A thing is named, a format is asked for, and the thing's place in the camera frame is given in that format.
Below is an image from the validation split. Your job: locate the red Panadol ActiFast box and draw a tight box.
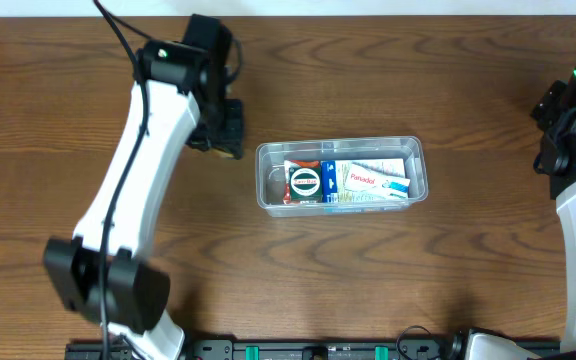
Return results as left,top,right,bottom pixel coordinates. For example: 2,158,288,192
283,160,322,204

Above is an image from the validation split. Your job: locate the green Zam-Buk box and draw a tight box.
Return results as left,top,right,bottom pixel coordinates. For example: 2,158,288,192
288,167,323,203

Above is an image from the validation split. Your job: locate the blue patch box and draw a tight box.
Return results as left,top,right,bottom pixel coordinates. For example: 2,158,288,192
321,159,411,215

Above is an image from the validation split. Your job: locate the white Panadol box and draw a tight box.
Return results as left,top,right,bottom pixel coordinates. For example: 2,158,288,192
344,166,410,199

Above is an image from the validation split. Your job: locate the dark syrup bottle white cap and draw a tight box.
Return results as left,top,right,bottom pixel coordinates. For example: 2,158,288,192
212,149,237,160

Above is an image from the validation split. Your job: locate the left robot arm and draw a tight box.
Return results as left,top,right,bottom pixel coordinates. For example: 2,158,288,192
43,14,244,359

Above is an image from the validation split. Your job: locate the clear plastic container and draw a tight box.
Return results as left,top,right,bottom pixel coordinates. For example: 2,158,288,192
256,136,429,217

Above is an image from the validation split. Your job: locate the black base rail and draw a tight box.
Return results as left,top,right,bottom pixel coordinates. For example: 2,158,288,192
65,339,567,360

